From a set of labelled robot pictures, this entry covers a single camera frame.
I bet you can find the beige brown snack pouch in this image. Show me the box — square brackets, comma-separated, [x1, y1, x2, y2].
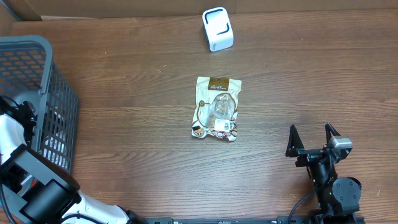
[192, 77, 242, 141]

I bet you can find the white barcode scanner box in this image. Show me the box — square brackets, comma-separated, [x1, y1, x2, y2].
[202, 7, 234, 52]

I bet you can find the dark grey plastic basket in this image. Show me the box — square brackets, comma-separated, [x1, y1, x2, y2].
[1, 35, 79, 176]

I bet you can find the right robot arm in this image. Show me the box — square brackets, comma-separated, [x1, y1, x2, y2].
[280, 123, 365, 224]

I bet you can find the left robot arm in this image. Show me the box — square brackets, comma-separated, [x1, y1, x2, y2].
[1, 100, 145, 223]

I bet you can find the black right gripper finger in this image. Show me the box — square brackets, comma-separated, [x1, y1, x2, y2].
[285, 124, 305, 156]
[325, 123, 340, 142]

